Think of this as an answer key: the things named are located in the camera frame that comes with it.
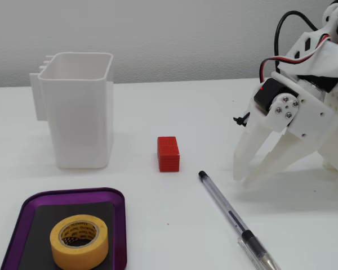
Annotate black cable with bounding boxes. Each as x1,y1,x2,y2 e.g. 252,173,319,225
274,10,319,71

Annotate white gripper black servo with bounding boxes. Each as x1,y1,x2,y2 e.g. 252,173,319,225
233,71,335,187

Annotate red white black servo wire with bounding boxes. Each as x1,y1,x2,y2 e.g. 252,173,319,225
259,32,338,85

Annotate yellow masking tape roll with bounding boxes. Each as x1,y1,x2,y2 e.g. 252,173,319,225
50,214,109,270

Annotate white plastic box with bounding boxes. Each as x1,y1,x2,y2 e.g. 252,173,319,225
29,52,114,169

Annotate red ribbed block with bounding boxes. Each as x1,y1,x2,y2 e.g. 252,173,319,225
157,136,180,173

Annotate purple tray with black pad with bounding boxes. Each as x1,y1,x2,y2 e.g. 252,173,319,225
0,187,128,270

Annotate clear black ballpoint pen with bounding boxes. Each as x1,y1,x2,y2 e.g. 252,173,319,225
198,170,281,270

